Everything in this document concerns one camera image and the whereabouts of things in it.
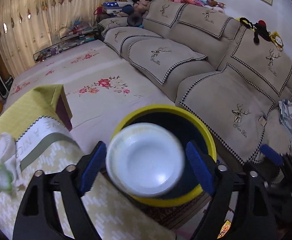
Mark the yellow rimmed black trash bin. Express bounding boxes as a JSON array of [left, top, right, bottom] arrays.
[[113, 105, 217, 207]]

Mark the crumpled bottle with green label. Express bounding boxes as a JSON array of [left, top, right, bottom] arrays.
[[0, 132, 21, 192]]

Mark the pile of papers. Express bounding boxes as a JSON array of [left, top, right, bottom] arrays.
[[278, 99, 292, 144]]

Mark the floral pink floor mat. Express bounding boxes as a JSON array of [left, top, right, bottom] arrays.
[[5, 41, 173, 153]]

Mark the beige sofa with deer covers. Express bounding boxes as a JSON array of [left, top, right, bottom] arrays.
[[99, 0, 292, 163]]

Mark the yellow monkey plush toy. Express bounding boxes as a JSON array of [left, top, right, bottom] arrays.
[[270, 31, 283, 51]]

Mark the low shelf with books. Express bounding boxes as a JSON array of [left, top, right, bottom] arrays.
[[33, 27, 98, 63]]

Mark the black red plush toy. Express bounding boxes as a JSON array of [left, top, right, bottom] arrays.
[[238, 17, 271, 44]]

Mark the beige patterned curtain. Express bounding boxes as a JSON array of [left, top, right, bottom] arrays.
[[0, 0, 111, 77]]

